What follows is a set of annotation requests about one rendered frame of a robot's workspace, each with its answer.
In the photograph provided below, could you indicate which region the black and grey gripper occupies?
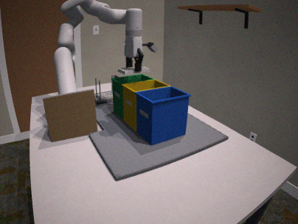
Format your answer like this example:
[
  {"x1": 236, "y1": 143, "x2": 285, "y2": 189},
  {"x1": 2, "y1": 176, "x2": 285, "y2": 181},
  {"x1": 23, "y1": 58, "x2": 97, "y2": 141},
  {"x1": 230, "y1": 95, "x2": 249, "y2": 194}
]
[{"x1": 124, "y1": 36, "x2": 144, "y2": 72}]

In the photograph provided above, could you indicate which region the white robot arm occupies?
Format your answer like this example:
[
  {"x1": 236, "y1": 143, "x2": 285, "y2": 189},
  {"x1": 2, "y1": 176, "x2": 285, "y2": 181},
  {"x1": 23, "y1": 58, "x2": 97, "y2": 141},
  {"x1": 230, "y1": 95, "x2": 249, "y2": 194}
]
[{"x1": 54, "y1": 0, "x2": 142, "y2": 94}]

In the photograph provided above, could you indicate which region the blue open-top bin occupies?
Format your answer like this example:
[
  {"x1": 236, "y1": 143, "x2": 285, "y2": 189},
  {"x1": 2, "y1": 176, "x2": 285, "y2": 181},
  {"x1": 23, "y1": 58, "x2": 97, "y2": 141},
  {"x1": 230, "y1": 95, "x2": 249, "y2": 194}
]
[{"x1": 135, "y1": 86, "x2": 191, "y2": 146}]

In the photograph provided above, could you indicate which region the green open bin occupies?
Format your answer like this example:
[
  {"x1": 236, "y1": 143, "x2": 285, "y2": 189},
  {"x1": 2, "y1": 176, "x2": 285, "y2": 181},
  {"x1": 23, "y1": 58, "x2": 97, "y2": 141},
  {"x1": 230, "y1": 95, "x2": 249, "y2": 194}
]
[{"x1": 111, "y1": 74, "x2": 155, "y2": 120}]

